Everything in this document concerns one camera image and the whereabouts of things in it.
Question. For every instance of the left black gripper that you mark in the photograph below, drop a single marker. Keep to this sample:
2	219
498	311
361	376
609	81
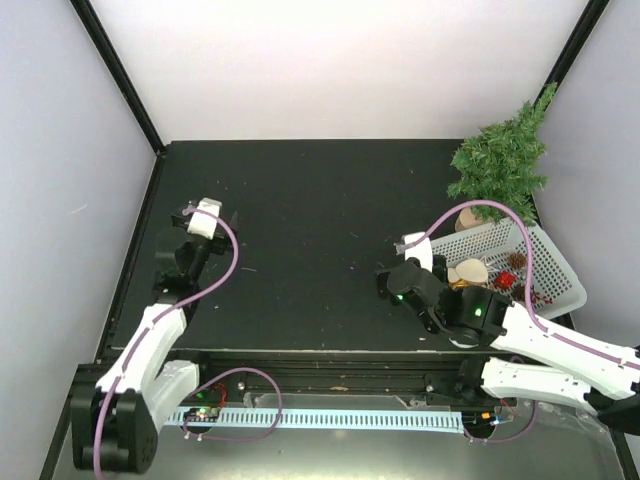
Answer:
221	244

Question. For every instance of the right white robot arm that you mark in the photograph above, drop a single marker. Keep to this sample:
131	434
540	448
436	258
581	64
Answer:
569	368

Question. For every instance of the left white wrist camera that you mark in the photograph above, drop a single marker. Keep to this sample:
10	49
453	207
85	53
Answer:
203	218

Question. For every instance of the gold gift box ornament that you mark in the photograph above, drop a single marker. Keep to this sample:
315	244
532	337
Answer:
459	285

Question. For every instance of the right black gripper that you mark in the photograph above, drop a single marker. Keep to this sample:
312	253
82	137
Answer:
381	278

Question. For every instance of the small green christmas tree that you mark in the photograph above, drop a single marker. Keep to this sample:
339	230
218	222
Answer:
500	163

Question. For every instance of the white perforated plastic basket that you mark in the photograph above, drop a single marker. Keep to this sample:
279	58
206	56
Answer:
555	287

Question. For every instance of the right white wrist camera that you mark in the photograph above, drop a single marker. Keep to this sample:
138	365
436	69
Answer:
422	252

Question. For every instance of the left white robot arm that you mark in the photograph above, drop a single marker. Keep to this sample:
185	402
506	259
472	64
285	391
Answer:
115	423

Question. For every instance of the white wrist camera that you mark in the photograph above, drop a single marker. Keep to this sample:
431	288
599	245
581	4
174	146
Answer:
203	218
422	252

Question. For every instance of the red gift box ornament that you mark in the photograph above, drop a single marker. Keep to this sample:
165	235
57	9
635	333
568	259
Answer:
504	281

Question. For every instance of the white slotted cable duct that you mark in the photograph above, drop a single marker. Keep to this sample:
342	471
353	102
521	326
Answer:
319	419

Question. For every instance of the dark pine cone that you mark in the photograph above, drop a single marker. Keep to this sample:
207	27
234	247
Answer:
520	293

